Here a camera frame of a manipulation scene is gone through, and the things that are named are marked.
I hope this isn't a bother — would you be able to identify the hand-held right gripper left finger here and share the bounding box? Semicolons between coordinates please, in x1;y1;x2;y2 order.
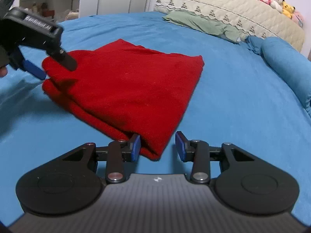
61;133;142;184

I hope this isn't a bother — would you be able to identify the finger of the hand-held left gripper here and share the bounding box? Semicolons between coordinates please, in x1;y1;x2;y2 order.
47;48;78;72
13;46;47;80

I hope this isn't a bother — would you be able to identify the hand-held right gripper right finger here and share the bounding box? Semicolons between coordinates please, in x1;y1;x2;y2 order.
175;130;256;184

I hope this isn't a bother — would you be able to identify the red knit sweater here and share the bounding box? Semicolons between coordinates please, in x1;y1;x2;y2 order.
42;38;204;161

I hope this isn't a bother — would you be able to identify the green pillow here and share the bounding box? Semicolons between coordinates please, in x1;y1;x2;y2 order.
162;10;249;44

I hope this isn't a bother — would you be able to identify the folded blue duvet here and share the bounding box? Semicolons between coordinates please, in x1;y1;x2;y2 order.
245;36;311;117

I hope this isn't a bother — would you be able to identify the cream quilted headboard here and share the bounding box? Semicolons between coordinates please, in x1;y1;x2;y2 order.
153;0;306;53

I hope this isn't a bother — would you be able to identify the row of plush toys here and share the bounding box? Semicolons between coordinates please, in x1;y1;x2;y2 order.
239;0;305;29

